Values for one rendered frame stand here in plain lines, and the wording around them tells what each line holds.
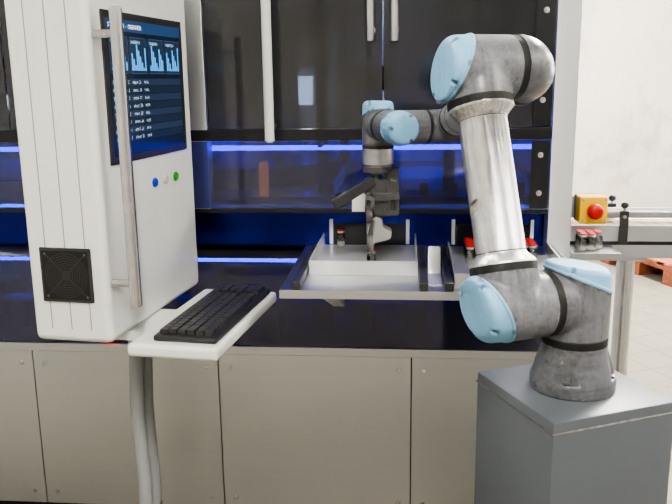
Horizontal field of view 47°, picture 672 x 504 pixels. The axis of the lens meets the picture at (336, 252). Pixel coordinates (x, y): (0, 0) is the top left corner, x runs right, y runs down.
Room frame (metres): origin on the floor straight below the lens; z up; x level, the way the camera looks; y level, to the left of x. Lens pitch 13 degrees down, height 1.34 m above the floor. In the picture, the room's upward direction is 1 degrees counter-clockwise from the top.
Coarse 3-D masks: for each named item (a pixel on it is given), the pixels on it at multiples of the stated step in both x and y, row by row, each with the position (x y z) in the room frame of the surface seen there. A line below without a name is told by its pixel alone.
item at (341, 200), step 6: (366, 180) 1.84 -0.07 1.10; (372, 180) 1.84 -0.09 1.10; (354, 186) 1.85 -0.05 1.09; (360, 186) 1.84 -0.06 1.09; (366, 186) 1.84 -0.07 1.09; (372, 186) 1.84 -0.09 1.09; (342, 192) 1.86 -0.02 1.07; (348, 192) 1.84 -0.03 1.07; (354, 192) 1.84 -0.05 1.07; (360, 192) 1.84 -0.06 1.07; (336, 198) 1.84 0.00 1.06; (342, 198) 1.84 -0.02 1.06; (348, 198) 1.84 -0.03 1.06; (354, 198) 1.84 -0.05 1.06; (336, 204) 1.84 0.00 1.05; (342, 204) 1.84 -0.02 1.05
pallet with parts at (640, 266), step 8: (608, 264) 5.47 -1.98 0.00; (640, 264) 5.15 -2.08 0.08; (648, 264) 5.06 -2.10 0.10; (656, 264) 4.99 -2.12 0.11; (664, 264) 4.91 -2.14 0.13; (640, 272) 5.16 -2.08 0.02; (648, 272) 5.17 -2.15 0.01; (656, 272) 5.19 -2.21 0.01; (664, 272) 4.91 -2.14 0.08; (664, 280) 4.90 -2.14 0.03
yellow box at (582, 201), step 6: (576, 198) 2.05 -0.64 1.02; (582, 198) 2.00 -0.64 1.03; (588, 198) 2.00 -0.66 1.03; (594, 198) 2.00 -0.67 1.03; (600, 198) 2.00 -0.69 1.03; (606, 198) 2.00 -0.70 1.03; (576, 204) 2.04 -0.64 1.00; (582, 204) 2.00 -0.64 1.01; (588, 204) 2.00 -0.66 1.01; (600, 204) 2.00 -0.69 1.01; (606, 204) 2.00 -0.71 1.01; (576, 210) 2.04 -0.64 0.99; (582, 210) 2.00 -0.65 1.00; (606, 210) 2.00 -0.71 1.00; (576, 216) 2.04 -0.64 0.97; (582, 216) 2.00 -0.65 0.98; (588, 216) 2.00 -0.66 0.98; (606, 216) 2.00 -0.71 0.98; (582, 222) 2.00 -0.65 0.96; (588, 222) 2.00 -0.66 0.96; (594, 222) 2.00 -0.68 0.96; (600, 222) 2.00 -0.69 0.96; (606, 222) 2.00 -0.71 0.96
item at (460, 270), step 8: (448, 248) 1.96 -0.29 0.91; (552, 248) 1.91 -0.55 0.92; (448, 256) 1.95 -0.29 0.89; (456, 256) 1.98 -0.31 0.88; (544, 256) 1.96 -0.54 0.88; (552, 256) 1.89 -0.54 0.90; (456, 264) 1.89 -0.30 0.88; (464, 264) 1.89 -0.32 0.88; (456, 272) 1.81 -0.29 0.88; (464, 272) 1.80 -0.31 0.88; (456, 280) 1.67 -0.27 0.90; (456, 288) 1.67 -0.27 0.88
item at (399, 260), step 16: (320, 240) 2.05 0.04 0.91; (320, 256) 2.00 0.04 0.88; (336, 256) 1.99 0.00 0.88; (352, 256) 1.99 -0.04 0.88; (384, 256) 1.99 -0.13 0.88; (400, 256) 1.98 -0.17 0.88; (416, 256) 1.84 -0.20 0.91; (320, 272) 1.81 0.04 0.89; (336, 272) 1.80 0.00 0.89; (352, 272) 1.80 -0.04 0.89; (368, 272) 1.80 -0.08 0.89; (384, 272) 1.79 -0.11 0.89; (400, 272) 1.79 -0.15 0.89; (416, 272) 1.79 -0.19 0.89
